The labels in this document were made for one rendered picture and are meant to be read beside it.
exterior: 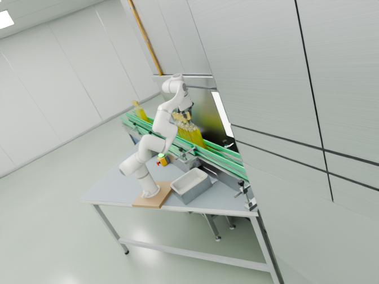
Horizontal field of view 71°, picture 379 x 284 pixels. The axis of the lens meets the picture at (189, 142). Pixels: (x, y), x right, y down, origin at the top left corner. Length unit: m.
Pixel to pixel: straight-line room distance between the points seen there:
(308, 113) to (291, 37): 0.16
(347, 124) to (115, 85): 7.32
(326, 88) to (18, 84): 7.26
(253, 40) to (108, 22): 7.22
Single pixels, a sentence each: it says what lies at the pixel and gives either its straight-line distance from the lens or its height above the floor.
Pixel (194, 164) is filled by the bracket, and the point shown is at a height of 0.85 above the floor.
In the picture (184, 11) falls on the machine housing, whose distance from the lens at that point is 1.62.
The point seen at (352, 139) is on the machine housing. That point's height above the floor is 1.44.
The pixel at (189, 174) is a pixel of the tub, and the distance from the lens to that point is 1.84.
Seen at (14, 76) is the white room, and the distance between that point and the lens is 7.54.
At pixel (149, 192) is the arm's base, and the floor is 0.81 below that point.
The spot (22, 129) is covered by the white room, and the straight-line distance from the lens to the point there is 7.65.
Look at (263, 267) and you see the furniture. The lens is 1.97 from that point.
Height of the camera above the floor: 1.76
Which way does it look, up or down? 24 degrees down
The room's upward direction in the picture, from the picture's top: 23 degrees counter-clockwise
